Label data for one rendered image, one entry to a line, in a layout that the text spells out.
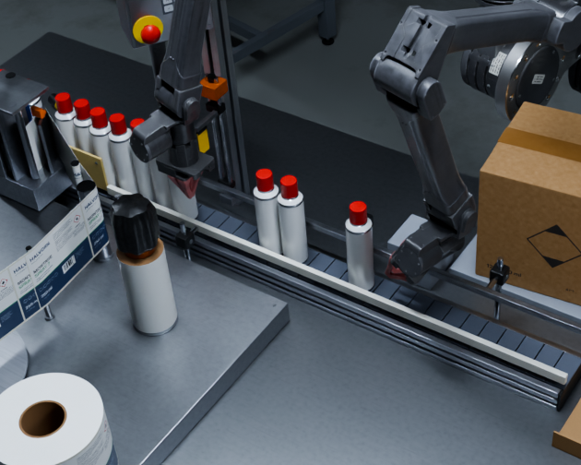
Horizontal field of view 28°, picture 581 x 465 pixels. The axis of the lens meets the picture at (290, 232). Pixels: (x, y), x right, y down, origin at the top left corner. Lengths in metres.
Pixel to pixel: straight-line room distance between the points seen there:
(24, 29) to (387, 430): 3.25
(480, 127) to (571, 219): 2.00
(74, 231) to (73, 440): 0.53
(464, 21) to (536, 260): 0.66
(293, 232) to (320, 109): 2.01
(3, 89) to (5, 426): 0.82
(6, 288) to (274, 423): 0.56
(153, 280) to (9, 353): 0.32
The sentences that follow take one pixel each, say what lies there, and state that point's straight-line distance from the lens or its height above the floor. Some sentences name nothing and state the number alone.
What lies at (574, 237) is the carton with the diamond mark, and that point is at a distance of 2.21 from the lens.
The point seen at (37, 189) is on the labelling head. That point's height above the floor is 0.94.
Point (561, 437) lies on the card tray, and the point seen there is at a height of 0.86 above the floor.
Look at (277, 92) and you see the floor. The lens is 4.37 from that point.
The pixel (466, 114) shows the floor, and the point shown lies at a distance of 4.22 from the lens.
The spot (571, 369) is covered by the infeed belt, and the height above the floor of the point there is 0.88.
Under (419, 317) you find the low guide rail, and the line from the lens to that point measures 2.19.
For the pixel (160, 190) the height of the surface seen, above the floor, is 0.95.
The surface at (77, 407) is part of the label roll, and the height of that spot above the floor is 1.02.
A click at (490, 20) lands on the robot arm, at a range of 1.82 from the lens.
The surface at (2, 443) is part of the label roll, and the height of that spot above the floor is 1.02.
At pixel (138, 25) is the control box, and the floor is 1.34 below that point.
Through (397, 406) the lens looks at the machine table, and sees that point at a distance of 2.15.
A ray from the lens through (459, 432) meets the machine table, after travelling 2.12.
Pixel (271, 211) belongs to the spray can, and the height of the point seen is 1.01.
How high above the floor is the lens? 2.49
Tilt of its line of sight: 42 degrees down
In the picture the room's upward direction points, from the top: 6 degrees counter-clockwise
